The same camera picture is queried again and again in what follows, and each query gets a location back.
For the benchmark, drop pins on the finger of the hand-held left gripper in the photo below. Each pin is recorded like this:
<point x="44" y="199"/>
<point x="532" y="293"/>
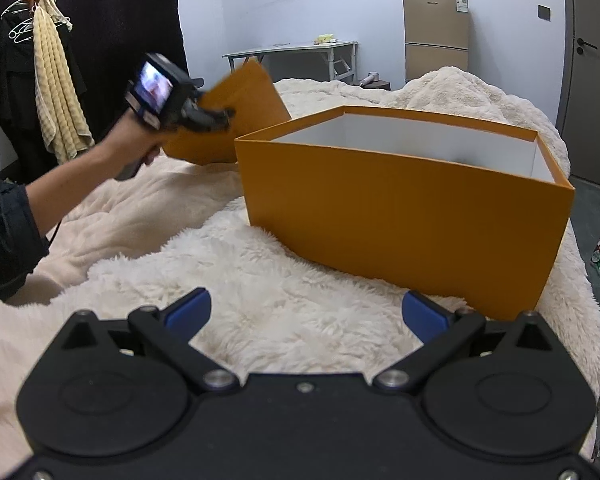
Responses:
<point x="215" y="116"/>

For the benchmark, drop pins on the person's left forearm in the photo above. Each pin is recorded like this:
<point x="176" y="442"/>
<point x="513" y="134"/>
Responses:
<point x="45" y="205"/>

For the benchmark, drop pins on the person's left hand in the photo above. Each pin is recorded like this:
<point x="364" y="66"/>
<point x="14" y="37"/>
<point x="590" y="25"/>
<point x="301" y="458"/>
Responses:
<point x="127" y="135"/>

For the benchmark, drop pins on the dark grey door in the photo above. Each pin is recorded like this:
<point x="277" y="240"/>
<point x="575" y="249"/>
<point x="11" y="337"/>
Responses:
<point x="595" y="110"/>

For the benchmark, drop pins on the small yellow box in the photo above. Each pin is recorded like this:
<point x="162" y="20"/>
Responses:
<point x="326" y="39"/>

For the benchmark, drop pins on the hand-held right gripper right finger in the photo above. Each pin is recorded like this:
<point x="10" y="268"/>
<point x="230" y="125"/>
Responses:
<point x="421" y="315"/>

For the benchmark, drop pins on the white shaggy blanket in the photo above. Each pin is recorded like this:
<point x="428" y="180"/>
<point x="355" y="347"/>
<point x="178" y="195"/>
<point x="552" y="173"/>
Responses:
<point x="280" y="300"/>

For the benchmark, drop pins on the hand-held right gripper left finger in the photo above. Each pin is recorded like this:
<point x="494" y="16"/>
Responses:
<point x="190" y="310"/>

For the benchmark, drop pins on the long beige waffle towel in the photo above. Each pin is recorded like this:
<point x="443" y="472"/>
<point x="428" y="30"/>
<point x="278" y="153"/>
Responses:
<point x="60" y="95"/>

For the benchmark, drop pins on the black curtain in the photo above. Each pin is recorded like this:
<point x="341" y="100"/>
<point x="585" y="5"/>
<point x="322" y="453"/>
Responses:
<point x="120" y="15"/>

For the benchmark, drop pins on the beige fridge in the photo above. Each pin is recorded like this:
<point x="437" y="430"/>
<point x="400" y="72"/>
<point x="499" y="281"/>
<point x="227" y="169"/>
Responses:
<point x="435" y="30"/>

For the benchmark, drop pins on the grey folding table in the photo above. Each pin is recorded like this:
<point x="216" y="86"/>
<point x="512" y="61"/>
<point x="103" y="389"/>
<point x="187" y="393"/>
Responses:
<point x="290" y="49"/>

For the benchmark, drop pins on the cream plush blanket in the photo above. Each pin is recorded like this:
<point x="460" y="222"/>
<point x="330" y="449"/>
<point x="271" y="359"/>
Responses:
<point x="120" y="210"/>

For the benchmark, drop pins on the orange box lid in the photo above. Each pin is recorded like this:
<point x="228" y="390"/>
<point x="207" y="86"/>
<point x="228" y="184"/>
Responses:
<point x="235" y="110"/>

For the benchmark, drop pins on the orange cardboard box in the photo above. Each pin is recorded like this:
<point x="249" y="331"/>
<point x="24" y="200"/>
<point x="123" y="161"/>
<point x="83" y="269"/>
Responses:
<point x="405" y="220"/>

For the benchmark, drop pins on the black wall switch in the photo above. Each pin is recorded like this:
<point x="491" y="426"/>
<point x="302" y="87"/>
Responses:
<point x="544" y="12"/>

